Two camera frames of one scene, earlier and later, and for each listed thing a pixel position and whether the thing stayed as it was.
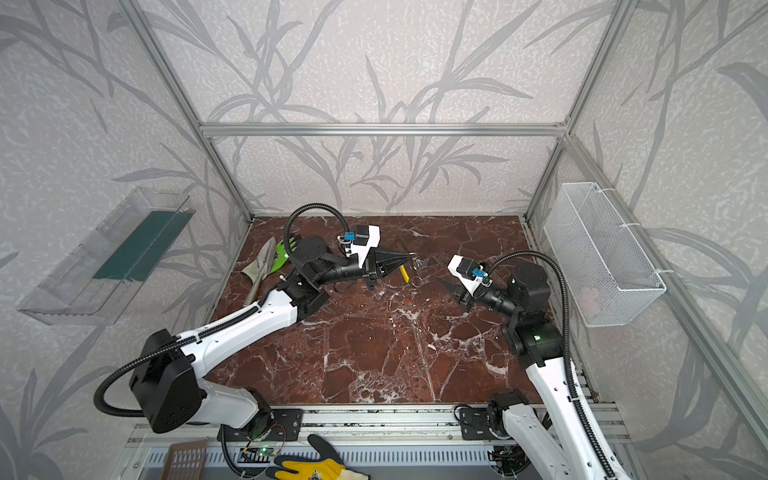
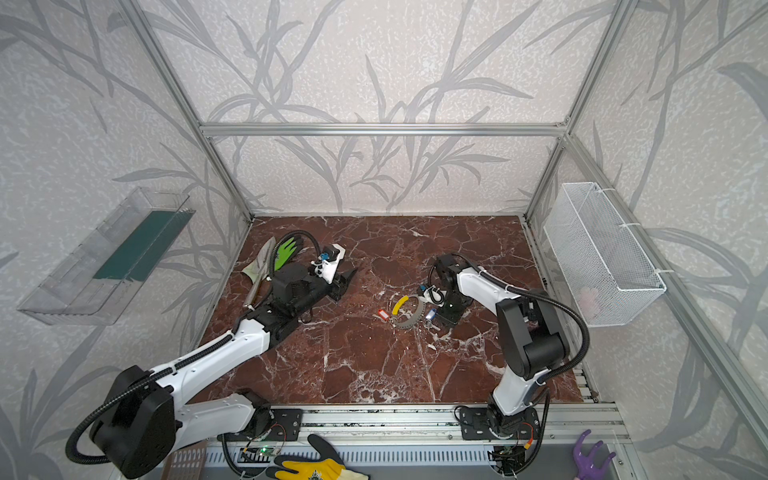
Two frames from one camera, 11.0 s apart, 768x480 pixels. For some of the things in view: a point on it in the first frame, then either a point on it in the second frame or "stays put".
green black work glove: [281, 255] stays put
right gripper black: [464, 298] to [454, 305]
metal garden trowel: [260, 268] stays put
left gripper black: [371, 272] to [332, 285]
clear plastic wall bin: [96, 282] stays put
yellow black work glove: [327, 467] stays put
